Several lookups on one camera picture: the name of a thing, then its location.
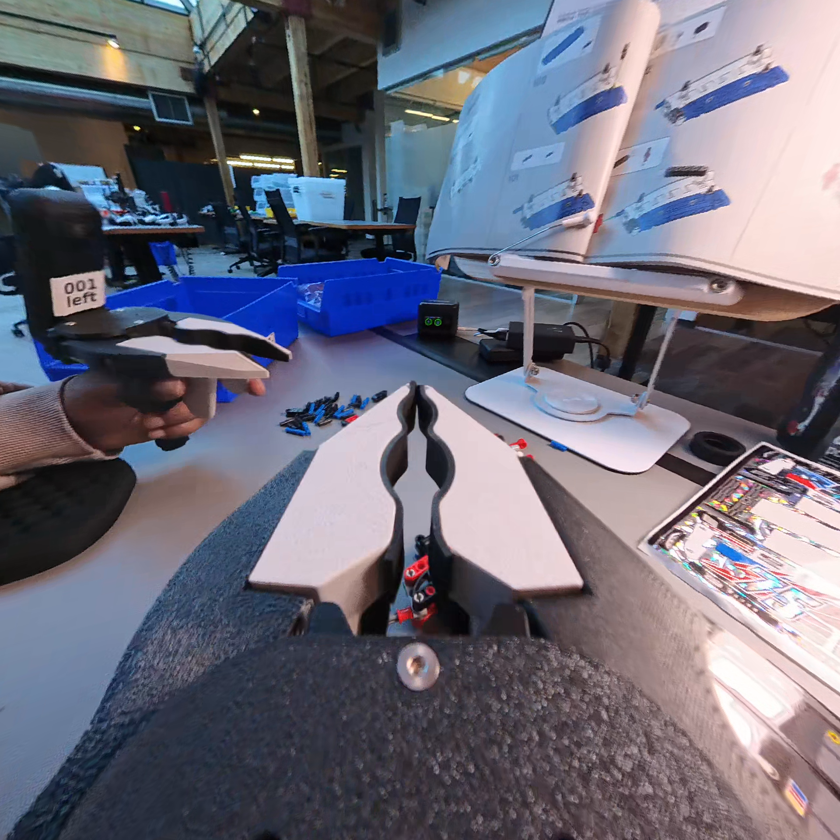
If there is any silver stand base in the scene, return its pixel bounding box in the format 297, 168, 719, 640
521, 289, 678, 422

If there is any white storage box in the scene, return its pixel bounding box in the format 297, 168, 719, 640
289, 176, 347, 223

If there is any black textured pad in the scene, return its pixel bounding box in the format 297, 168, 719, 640
0, 458, 138, 587

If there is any lego instruction booklet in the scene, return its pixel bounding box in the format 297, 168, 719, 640
427, 0, 840, 303

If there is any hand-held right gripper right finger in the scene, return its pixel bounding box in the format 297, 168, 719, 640
418, 384, 585, 635

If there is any black rubber lego tire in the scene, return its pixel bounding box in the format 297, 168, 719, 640
689, 431, 747, 467

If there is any person's left forearm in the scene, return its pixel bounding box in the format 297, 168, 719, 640
0, 379, 119, 476

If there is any black device with green display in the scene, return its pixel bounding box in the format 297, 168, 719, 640
418, 300, 460, 340

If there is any black office chair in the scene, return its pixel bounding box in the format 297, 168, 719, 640
266, 189, 319, 263
377, 196, 423, 262

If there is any heap of black blue pins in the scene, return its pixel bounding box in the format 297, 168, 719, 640
281, 390, 389, 438

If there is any partly built lego truck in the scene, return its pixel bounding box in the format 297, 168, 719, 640
392, 533, 840, 840

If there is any person's left hand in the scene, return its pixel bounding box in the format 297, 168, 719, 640
61, 371, 268, 454

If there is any white curved furniture panel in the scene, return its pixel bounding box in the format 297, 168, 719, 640
453, 252, 840, 322

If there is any silver ventilation duct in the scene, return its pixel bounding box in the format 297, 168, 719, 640
0, 75, 198, 126

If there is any black power adapter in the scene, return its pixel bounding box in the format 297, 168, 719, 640
479, 320, 578, 364

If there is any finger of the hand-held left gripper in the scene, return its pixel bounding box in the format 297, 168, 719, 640
115, 337, 272, 382
167, 317, 294, 364

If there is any holographic sticker sheet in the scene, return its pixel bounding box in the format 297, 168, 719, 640
646, 443, 840, 697

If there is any wooden post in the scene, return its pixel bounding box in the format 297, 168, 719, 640
284, 13, 321, 178

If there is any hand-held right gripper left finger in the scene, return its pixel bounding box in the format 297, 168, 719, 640
247, 382, 419, 635

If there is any wooden table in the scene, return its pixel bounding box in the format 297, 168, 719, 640
101, 223, 206, 284
262, 220, 417, 260

